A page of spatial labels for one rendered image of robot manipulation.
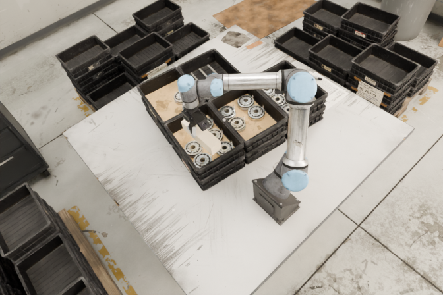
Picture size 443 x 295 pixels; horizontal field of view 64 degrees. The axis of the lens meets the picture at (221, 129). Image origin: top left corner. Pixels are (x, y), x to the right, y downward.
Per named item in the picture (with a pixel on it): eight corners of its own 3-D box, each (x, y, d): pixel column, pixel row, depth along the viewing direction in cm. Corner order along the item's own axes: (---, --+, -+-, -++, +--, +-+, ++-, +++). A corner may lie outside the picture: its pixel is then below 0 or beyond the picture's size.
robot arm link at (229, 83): (309, 64, 167) (205, 68, 172) (312, 68, 156) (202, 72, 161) (308, 89, 170) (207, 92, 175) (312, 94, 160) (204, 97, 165)
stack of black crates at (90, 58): (111, 70, 363) (93, 33, 328) (126, 84, 347) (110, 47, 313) (76, 91, 349) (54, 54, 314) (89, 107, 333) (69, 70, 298)
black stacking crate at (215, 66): (248, 92, 231) (247, 80, 223) (209, 113, 223) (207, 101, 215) (215, 60, 254) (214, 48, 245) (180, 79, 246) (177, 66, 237)
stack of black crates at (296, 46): (325, 62, 338) (328, 43, 320) (304, 79, 327) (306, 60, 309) (293, 45, 359) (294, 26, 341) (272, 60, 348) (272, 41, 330)
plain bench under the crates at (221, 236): (385, 186, 268) (414, 128, 214) (228, 352, 212) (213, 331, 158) (240, 84, 352) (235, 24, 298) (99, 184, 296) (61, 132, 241)
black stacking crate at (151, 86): (209, 113, 223) (206, 101, 215) (167, 136, 215) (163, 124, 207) (179, 79, 246) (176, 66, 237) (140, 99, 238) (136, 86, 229)
